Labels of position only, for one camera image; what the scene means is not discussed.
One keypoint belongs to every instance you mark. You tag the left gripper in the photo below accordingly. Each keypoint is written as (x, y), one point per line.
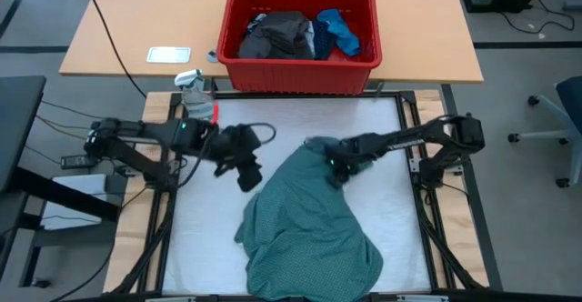
(250, 177)

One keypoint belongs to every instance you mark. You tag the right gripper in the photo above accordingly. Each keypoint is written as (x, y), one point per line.
(343, 168)

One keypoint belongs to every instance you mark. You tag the teal patterned button shirt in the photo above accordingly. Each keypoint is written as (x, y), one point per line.
(300, 229)

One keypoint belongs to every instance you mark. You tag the bright blue garment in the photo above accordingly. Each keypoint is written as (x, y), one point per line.
(341, 31)

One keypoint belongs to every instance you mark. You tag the dark grey trousers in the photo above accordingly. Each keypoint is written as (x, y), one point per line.
(277, 33)

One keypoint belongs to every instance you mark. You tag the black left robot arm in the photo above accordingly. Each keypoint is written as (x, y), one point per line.
(159, 131)

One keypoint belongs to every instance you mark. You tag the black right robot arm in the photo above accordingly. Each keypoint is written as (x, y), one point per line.
(409, 138)

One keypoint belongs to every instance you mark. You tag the red plastic laundry bin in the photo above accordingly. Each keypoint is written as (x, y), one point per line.
(300, 77)

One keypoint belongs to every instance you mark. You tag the red tag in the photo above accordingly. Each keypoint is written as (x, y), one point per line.
(216, 111)

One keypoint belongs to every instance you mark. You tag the clear spray bottle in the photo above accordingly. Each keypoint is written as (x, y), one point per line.
(195, 97)

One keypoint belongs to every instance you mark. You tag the small grey object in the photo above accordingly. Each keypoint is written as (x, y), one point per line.
(212, 56)

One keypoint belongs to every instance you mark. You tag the white flat phone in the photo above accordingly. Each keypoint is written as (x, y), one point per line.
(168, 55)

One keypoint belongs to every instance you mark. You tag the white patterned garment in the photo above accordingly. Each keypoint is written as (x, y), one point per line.
(255, 22)

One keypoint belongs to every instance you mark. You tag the tan wooden desk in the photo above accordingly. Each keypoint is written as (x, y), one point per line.
(150, 15)

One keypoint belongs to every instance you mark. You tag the black side desk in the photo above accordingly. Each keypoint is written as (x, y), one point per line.
(18, 124)

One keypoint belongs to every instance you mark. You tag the blue office chair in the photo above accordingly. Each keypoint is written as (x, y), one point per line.
(573, 106)

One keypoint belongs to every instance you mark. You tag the grey floor box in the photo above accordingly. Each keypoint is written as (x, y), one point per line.
(573, 6)

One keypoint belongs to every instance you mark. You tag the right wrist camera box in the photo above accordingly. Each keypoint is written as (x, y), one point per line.
(338, 146)

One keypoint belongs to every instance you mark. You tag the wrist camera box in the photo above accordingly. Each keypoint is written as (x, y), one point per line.
(338, 146)
(243, 140)

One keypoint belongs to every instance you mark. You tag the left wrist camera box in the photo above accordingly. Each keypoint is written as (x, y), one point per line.
(243, 140)

